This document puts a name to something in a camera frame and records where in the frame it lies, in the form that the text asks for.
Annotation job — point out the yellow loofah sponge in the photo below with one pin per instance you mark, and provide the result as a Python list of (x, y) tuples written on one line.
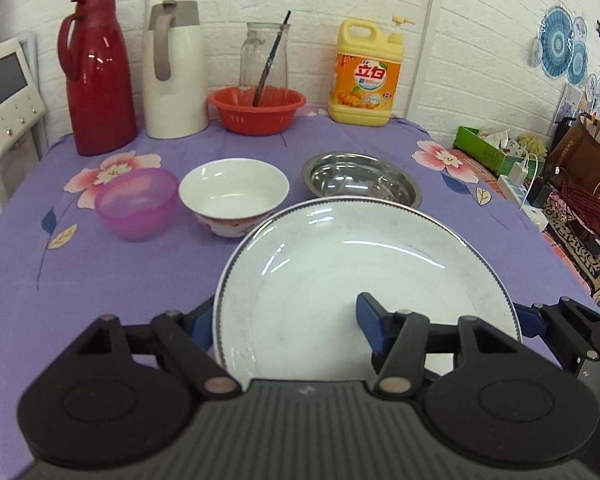
[(532, 145)]

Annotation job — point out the medium blue decorative wall plate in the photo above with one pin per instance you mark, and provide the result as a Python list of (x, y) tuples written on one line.
[(577, 62)]

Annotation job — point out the white wall conduit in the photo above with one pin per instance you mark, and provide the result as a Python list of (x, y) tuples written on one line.
[(422, 35)]

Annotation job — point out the white power strip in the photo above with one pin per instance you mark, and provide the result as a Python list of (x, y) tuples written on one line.
[(522, 200)]

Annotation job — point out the patterned pink black cloth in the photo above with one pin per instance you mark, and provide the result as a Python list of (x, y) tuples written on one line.
[(575, 245)]

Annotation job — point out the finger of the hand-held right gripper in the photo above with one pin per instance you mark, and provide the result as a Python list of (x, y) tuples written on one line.
[(527, 320)]

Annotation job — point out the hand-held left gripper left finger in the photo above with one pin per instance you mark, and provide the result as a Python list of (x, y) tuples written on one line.
[(203, 324)]

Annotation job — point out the green cardboard box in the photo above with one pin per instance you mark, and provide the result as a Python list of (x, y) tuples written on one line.
[(480, 152)]

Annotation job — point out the black stirring stick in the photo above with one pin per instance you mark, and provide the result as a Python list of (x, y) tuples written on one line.
[(273, 56)]

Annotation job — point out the white charger plug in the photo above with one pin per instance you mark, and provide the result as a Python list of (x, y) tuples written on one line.
[(518, 172)]

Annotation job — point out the white ceramic bowl floral base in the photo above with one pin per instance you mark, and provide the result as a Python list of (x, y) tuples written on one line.
[(230, 195)]

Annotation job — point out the white appliance with screen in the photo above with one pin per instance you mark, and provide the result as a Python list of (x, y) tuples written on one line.
[(5, 90)]

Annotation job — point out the purple floral tablecloth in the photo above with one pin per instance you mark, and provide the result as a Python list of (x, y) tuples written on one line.
[(130, 280)]

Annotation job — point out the clear glass jar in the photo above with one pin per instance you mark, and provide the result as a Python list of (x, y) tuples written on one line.
[(252, 60)]

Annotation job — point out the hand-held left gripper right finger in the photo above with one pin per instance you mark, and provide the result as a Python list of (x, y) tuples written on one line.
[(370, 325)]

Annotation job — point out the red thermos jug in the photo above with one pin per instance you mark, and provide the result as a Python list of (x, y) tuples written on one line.
[(100, 90)]

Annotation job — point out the purple plastic bowl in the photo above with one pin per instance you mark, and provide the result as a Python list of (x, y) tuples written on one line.
[(135, 210)]

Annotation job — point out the red plastic basin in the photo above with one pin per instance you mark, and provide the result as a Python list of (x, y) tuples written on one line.
[(255, 121)]

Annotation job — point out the stainless steel bowl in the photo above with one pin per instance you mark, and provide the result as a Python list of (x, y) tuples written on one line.
[(360, 180)]

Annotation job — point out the large blue decorative wall plate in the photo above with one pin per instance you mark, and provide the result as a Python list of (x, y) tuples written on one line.
[(556, 42)]

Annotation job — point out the yellow detergent pump bottle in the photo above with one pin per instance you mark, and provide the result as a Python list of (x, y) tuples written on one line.
[(362, 85)]

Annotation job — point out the brown paper bag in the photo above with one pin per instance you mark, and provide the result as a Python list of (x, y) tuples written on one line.
[(580, 152)]

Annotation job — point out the small blue decorative wall plate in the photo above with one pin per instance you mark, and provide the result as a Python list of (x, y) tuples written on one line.
[(579, 29)]

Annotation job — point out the white plate with dark rim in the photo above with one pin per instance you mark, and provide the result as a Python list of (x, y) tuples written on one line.
[(340, 270)]

